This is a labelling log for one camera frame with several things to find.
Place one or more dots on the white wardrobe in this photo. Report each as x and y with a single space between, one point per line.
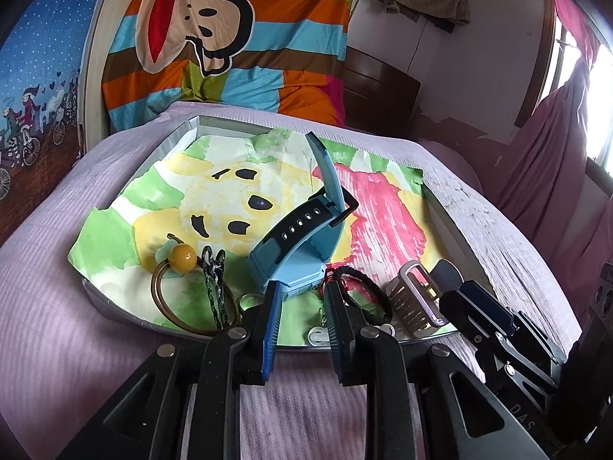
445 57

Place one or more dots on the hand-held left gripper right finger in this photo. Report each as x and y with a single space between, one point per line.
335 340

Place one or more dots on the light wooden board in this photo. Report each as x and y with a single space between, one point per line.
93 96

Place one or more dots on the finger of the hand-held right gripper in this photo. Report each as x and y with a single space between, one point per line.
462 318
493 304

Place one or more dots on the blue watch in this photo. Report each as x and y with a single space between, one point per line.
297 270

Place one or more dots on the pink curtain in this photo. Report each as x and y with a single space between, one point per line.
541 153

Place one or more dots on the dark wooden nightstand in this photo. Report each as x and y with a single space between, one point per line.
378 91

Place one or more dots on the colourful painted paper liner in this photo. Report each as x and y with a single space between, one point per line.
383 230

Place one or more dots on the window with wooden frame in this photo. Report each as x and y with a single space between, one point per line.
543 57

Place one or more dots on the striped monkey blanket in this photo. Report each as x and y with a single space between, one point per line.
268 33

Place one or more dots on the blue dotted wardrobe cover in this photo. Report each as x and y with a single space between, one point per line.
43 57

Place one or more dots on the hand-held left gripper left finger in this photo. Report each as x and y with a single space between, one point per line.
272 328

